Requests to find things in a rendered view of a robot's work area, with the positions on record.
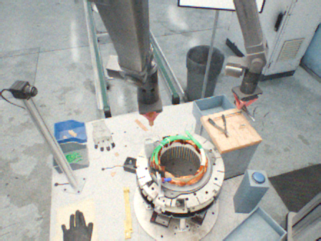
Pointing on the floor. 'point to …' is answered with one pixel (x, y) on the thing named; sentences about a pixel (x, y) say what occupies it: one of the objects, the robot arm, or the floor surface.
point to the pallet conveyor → (117, 79)
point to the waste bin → (193, 80)
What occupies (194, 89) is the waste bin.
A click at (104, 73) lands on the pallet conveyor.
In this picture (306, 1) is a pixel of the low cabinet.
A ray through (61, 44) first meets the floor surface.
